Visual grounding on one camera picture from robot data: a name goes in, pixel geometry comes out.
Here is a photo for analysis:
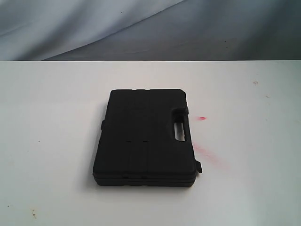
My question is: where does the black plastic tool case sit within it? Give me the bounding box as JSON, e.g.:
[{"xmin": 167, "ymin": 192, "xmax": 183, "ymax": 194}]
[{"xmin": 93, "ymin": 89, "xmax": 202, "ymax": 187}]

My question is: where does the white backdrop cloth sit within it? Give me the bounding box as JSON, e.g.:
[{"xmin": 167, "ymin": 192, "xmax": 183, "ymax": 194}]
[{"xmin": 0, "ymin": 0, "xmax": 301, "ymax": 61}]

